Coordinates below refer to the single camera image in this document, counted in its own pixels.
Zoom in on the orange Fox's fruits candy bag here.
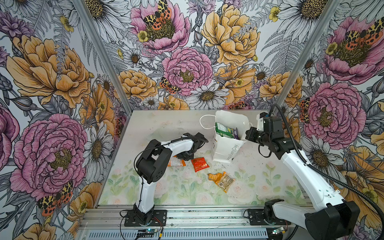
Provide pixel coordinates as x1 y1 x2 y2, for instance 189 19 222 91
168 157 186 167

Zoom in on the small clear cracker packet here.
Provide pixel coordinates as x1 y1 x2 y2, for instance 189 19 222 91
217 175 235 193

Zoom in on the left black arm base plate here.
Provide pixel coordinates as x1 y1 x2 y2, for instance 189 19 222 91
124 210 168 227

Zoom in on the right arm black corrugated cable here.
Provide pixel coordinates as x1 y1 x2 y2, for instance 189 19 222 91
268 103 384 235

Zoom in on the green Fox's spring tea bag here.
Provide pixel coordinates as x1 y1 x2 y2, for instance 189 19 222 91
215 123 235 139

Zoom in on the right aluminium corner post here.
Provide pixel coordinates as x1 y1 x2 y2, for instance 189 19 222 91
275 1 341 106

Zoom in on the green circuit board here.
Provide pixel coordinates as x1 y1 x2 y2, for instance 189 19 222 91
136 229 163 240

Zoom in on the aluminium corner post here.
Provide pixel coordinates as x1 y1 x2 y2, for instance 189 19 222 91
275 1 341 106
74 1 133 116

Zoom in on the small red snack packet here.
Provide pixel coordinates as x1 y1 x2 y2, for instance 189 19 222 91
191 158 210 173

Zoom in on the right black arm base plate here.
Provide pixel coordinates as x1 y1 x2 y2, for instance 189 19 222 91
243 209 292 226

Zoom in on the white paper bag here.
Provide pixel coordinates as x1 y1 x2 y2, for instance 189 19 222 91
199 110 252 164

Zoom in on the left aluminium corner post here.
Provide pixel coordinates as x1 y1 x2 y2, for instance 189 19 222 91
74 1 133 116

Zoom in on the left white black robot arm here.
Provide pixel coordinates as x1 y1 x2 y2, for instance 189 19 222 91
135 133 209 214

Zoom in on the aluminium frame rail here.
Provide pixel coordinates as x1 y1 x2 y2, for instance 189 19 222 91
79 205 264 230

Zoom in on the purple Fox's berries candy bag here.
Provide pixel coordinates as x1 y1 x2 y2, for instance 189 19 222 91
233 128 240 140

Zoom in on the white slotted cable duct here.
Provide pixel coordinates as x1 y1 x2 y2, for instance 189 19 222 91
85 228 269 240

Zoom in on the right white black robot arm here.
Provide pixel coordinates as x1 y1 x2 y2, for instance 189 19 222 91
246 113 360 240

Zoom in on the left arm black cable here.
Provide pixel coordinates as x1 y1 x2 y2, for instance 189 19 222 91
119 136 208 240

